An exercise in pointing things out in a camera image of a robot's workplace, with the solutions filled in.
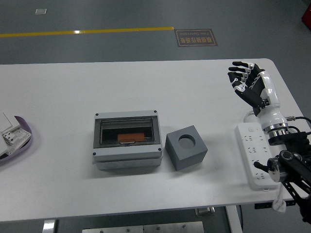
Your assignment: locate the white switch panel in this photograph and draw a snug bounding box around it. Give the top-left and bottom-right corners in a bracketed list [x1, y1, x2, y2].
[0, 112, 21, 134]

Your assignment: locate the metal table bracket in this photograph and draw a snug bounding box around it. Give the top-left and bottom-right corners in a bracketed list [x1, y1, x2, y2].
[195, 206, 216, 216]

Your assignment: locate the orange cylinder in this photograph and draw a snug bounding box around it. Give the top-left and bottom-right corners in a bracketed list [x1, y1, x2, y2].
[117, 132, 146, 143]

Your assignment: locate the white power strip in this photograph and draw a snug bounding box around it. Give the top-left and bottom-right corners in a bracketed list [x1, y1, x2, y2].
[234, 122, 282, 191]

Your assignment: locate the white table leg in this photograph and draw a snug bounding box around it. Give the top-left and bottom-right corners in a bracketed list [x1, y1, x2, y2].
[42, 218, 59, 233]
[225, 205, 244, 233]

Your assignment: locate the white power cord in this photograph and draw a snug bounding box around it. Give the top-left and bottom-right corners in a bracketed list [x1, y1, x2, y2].
[243, 109, 289, 214]

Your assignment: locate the red object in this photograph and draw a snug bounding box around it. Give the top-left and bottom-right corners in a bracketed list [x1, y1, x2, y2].
[301, 4, 311, 25]

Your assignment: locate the grey electrical box with lid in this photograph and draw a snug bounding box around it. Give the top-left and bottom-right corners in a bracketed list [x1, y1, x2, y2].
[92, 110, 163, 171]

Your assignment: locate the white socket module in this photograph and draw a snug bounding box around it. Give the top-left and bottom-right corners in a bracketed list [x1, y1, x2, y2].
[1, 131, 19, 147]

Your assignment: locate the grey metal base plate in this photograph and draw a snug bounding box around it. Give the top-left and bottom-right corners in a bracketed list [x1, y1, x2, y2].
[81, 221, 205, 233]

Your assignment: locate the grey cube with round hole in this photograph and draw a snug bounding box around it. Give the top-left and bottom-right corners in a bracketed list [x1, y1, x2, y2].
[165, 125, 208, 171]

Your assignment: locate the purple tray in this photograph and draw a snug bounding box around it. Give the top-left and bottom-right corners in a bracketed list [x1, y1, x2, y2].
[0, 115, 34, 165]

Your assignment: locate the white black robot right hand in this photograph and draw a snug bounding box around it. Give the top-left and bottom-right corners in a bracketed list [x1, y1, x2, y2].
[227, 61, 289, 131]

